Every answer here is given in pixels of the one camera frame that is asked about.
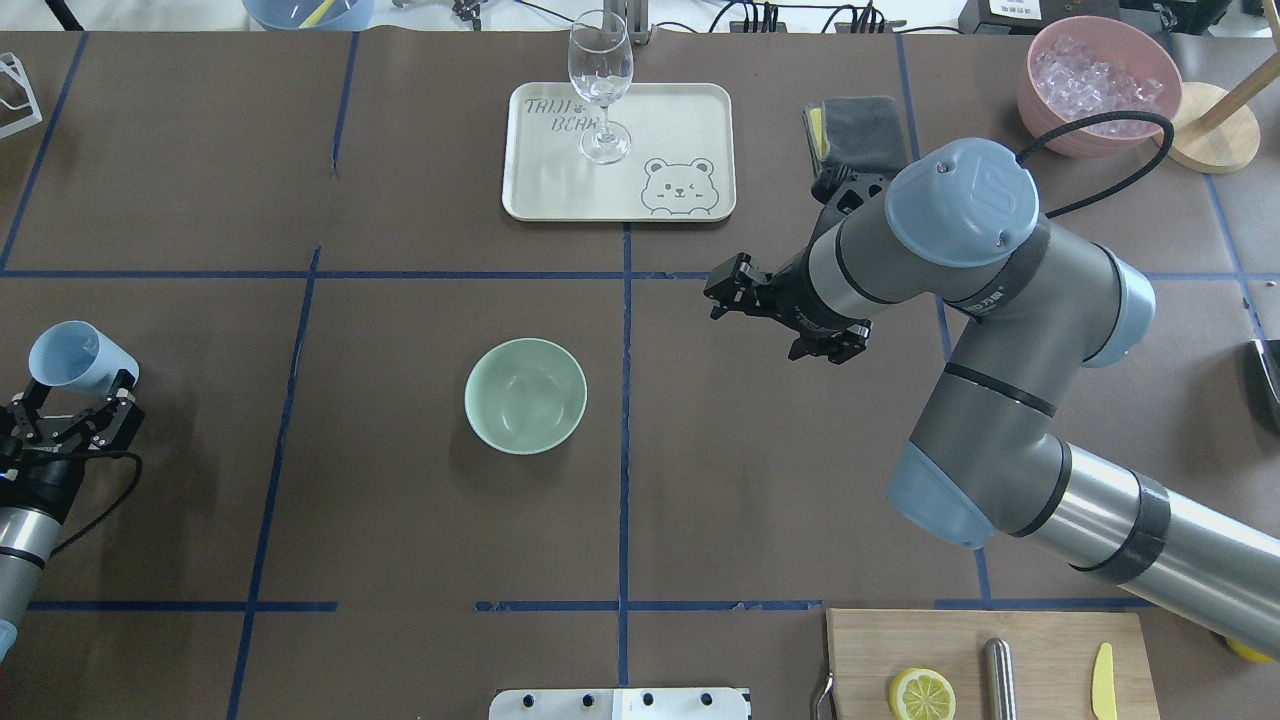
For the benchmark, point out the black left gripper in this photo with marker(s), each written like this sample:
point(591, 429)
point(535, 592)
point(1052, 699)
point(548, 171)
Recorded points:
point(38, 478)

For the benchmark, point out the cream bear tray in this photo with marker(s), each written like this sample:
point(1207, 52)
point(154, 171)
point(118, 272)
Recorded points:
point(679, 165)

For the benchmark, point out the pink bowl with ice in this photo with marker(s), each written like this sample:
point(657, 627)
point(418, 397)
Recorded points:
point(1083, 66)

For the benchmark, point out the yellow plastic fork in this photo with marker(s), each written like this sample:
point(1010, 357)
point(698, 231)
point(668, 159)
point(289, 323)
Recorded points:
point(316, 14)

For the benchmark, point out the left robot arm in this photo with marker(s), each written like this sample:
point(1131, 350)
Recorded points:
point(33, 513)

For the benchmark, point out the dark grey cloth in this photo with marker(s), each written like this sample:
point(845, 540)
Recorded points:
point(857, 133)

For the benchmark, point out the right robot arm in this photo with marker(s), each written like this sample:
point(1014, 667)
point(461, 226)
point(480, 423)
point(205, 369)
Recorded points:
point(965, 223)

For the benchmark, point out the mint green bowl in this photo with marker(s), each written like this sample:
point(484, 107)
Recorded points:
point(526, 396)

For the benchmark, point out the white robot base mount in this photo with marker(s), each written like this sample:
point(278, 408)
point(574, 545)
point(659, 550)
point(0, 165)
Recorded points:
point(622, 703)

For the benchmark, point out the whole yellow lemon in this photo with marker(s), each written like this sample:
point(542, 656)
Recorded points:
point(1247, 653)

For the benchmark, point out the white wire cup rack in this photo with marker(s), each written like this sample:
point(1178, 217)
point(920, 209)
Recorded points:
point(19, 105)

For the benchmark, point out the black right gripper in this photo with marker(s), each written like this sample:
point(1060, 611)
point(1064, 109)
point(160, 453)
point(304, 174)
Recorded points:
point(797, 296)

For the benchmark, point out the light blue plastic cup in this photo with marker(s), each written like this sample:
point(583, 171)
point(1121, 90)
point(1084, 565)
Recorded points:
point(78, 357)

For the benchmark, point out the blue bowl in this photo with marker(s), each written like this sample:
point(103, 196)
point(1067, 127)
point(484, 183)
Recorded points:
point(345, 16)

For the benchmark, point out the lemon half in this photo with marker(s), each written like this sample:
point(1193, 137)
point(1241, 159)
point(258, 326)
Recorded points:
point(921, 693)

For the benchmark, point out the yellow plastic knife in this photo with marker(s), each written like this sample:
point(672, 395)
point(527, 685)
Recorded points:
point(1103, 688)

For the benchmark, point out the wooden stand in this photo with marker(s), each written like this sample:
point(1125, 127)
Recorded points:
point(1214, 130)

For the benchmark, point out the metal handled knife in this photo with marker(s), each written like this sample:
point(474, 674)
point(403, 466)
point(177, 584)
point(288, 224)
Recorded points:
point(1000, 679)

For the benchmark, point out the clear wine glass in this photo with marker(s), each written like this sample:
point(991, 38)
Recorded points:
point(600, 65)

